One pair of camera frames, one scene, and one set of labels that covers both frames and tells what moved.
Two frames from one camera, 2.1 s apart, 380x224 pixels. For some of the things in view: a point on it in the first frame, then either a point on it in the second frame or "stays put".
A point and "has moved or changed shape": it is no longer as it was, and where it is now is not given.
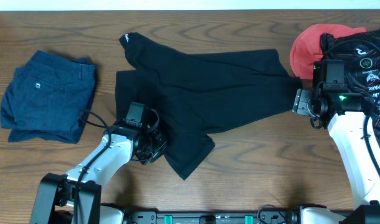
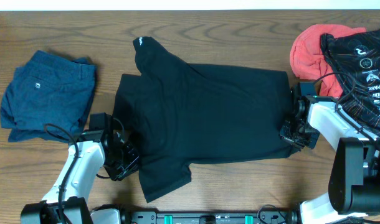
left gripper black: [162, 145] to [133, 163]
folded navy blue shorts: [46, 98] stays put
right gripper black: [301, 106] to [286, 135]
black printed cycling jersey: [365, 55] stays put
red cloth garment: [306, 48] stays put
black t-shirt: [193, 94] has moved or changed shape
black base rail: [261, 217] stays put
